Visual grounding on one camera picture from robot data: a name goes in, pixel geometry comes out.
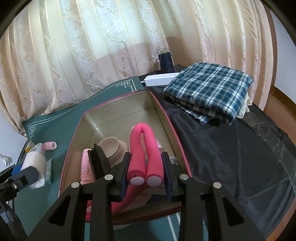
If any white blue orange medicine box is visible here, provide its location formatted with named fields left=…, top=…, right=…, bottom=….
left=169, top=156, right=179, bottom=166

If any beige patterned curtain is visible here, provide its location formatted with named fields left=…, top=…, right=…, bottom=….
left=1, top=1, right=273, bottom=135

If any dark blue thread spool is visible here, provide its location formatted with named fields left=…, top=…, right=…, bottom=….
left=158, top=52, right=175, bottom=73

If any silver blue tube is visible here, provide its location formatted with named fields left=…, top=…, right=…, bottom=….
left=45, top=158, right=52, bottom=185

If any white power plug cable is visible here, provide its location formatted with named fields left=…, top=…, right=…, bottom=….
left=0, top=153, right=14, bottom=166

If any black table cover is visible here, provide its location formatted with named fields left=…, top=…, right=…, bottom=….
left=138, top=64, right=296, bottom=239

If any blue plaid folded cloth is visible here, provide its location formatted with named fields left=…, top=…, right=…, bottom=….
left=163, top=62, right=253, bottom=125

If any green table mat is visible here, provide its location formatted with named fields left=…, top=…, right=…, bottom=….
left=14, top=77, right=181, bottom=240

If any white blue printed packet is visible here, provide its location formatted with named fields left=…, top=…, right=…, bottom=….
left=145, top=139, right=164, bottom=166

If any yellow small box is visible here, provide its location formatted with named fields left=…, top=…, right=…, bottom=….
left=25, top=141, right=35, bottom=153

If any small pink hair roller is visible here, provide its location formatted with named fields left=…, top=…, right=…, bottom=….
left=44, top=141, right=57, bottom=150

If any white power strip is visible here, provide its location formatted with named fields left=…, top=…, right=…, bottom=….
left=144, top=72, right=180, bottom=87

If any pink foam bendy roller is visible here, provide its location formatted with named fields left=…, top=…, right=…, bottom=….
left=86, top=122, right=165, bottom=222

